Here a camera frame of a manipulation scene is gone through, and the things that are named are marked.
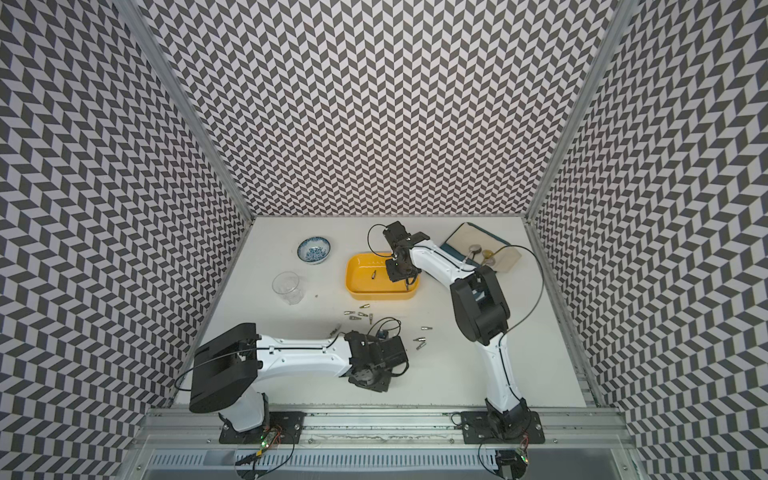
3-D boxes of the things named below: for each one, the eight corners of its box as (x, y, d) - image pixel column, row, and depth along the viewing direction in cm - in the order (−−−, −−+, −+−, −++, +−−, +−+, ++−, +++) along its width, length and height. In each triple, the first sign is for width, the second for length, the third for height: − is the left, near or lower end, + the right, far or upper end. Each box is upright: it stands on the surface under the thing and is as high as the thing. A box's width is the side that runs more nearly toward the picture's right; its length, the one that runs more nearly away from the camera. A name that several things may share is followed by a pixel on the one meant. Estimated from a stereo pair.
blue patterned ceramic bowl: (297, 272, 103) (293, 263, 99) (304, 244, 112) (301, 235, 108) (325, 272, 103) (322, 263, 99) (331, 244, 112) (328, 235, 108)
